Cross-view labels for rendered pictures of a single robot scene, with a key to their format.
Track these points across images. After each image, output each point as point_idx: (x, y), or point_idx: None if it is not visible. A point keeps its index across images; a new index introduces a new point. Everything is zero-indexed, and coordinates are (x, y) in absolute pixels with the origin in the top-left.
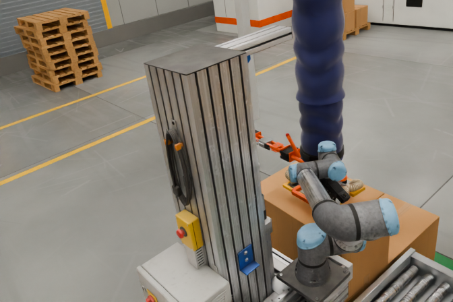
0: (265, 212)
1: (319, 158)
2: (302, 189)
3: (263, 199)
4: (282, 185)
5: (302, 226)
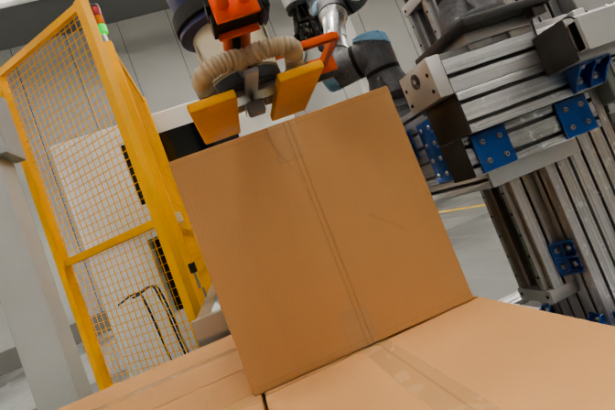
0: None
1: None
2: None
3: None
4: (321, 60)
5: (372, 30)
